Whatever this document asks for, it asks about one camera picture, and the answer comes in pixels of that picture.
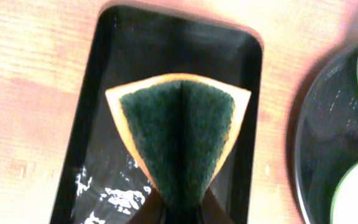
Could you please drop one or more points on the green yellow sponge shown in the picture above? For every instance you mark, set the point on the green yellow sponge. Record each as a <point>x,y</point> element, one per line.
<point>180,129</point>

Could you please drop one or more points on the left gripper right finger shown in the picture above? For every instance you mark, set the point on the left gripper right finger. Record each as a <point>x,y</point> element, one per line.
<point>211,211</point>

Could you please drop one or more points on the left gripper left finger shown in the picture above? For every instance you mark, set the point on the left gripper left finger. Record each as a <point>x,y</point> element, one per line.
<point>151,212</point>

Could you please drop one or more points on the black rectangular tray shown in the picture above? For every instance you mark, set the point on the black rectangular tray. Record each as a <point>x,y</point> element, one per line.
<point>100,181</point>

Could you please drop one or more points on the round black tray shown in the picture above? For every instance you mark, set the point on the round black tray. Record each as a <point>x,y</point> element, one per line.
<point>326,140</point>

